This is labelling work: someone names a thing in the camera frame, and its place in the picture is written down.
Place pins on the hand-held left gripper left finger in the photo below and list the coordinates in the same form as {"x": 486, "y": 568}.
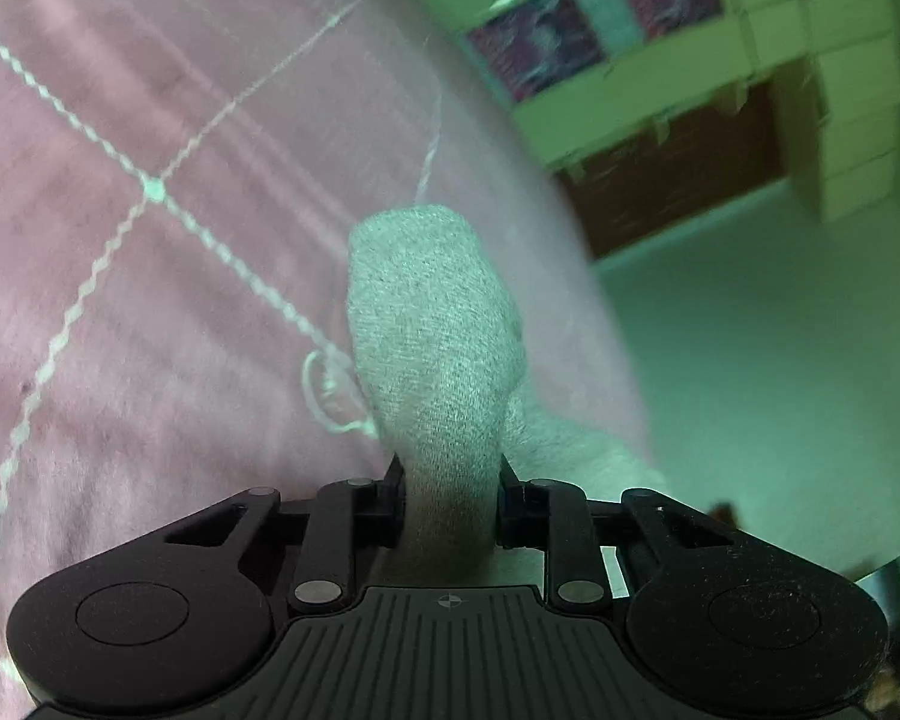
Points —
{"x": 394, "y": 502}

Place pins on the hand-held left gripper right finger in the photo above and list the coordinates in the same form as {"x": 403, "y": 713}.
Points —
{"x": 510, "y": 506}

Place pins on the grey sock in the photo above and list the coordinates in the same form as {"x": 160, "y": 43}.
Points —
{"x": 435, "y": 330}

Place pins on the pink quilted bedspread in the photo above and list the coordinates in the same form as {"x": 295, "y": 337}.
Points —
{"x": 157, "y": 277}

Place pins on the brown wooden door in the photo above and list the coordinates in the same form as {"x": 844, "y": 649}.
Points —
{"x": 675, "y": 172}

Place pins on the pale green wardrobe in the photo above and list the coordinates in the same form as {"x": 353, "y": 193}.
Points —
{"x": 832, "y": 52}

